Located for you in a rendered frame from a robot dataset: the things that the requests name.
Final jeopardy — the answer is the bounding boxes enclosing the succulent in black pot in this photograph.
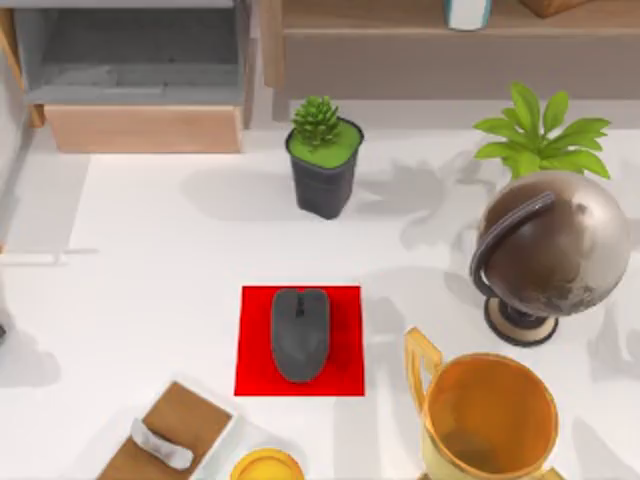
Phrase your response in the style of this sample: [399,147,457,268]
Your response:
[285,95,365,221]

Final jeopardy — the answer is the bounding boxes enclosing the grey computer mouse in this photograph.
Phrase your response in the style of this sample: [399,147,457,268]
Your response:
[270,287,332,385]

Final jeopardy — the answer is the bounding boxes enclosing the red mouse pad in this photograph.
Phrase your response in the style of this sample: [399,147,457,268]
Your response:
[233,285,366,398]

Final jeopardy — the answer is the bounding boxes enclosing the pale wooden drawer front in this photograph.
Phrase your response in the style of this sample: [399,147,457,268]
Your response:
[43,103,244,154]

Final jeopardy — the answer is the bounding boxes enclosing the wooden open shelf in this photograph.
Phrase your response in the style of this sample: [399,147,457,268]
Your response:
[259,0,640,123]

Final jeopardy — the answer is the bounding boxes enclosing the yellow round cup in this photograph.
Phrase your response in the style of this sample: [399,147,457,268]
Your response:
[229,448,306,480]

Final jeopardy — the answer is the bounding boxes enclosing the brown globe on stand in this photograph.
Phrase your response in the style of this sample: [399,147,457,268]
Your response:
[469,171,631,347]

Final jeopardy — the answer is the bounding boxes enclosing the green leafy plant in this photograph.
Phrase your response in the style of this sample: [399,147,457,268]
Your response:
[472,81,613,181]

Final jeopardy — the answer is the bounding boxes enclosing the gold trophy cup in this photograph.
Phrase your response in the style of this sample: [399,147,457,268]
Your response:
[403,326,569,480]

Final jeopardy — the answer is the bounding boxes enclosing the pulled-out wooden drawer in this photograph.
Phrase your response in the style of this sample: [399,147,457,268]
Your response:
[0,0,259,154]

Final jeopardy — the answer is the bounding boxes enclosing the white and teal cup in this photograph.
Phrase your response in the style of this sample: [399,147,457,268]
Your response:
[443,0,494,32]

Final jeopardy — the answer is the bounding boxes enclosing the brown wooden object on shelf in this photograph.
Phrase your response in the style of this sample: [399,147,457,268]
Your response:
[519,0,575,20]

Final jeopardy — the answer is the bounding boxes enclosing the silver handle on board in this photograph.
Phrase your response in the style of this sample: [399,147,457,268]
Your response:
[130,417,194,471]

